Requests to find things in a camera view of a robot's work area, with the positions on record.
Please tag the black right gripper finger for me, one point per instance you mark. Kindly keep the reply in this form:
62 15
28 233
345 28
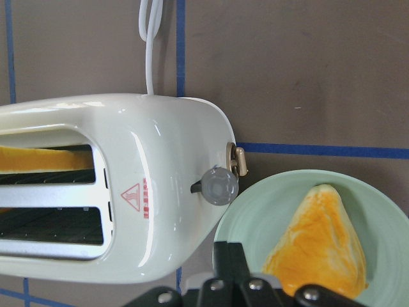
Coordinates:
229 265

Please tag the white two-slot toaster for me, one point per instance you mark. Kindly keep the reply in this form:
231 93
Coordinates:
161 176

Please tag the toast slice in toaster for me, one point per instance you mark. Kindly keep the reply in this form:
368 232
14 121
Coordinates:
35 160

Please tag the light green plate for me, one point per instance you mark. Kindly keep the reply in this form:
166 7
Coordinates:
260 215

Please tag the triangular orange bread piece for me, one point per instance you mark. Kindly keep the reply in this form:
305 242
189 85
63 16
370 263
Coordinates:
320 246

